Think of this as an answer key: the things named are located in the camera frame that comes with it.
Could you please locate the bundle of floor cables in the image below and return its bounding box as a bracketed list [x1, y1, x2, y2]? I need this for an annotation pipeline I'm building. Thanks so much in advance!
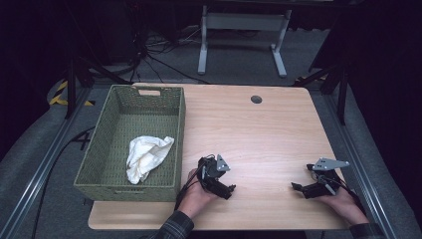
[130, 24, 211, 85]

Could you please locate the grey metal floor rail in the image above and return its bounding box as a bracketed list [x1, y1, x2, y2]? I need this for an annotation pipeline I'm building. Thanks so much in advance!
[322, 94, 399, 239]
[0, 87, 95, 239]

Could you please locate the person's left hand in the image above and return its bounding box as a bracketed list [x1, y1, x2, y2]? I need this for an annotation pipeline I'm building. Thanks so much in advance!
[178, 168, 221, 220]

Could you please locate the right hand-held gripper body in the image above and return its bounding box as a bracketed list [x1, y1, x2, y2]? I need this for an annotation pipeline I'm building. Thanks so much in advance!
[303, 157, 350, 200]

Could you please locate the black floor cable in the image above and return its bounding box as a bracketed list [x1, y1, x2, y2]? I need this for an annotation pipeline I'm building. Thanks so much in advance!
[30, 125, 98, 239]

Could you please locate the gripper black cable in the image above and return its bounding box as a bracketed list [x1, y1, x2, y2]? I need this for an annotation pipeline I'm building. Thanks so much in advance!
[326, 173, 366, 215]
[174, 153, 217, 211]

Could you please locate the white metal desk frame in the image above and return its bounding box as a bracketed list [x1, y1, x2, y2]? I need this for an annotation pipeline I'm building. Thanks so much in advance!
[197, 4, 293, 79]

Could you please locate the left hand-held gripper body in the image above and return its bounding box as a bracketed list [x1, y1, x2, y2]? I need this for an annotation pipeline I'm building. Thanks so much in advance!
[197, 153, 232, 193]

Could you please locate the person's right hand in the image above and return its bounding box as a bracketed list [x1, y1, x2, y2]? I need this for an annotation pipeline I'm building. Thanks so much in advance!
[316, 185, 370, 227]

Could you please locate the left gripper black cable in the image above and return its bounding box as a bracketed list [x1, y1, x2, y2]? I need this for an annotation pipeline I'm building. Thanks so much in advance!
[174, 153, 217, 211]

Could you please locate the black metal stand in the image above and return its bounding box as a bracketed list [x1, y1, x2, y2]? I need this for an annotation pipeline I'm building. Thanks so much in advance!
[293, 63, 350, 126]
[64, 55, 131, 120]

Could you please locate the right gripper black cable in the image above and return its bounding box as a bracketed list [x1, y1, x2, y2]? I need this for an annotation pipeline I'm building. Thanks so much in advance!
[326, 173, 366, 215]

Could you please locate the white cloth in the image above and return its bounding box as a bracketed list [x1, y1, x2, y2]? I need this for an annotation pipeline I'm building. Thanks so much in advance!
[125, 134, 175, 185]

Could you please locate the green woven basket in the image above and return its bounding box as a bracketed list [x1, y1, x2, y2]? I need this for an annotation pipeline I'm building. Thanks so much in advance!
[73, 84, 187, 203]

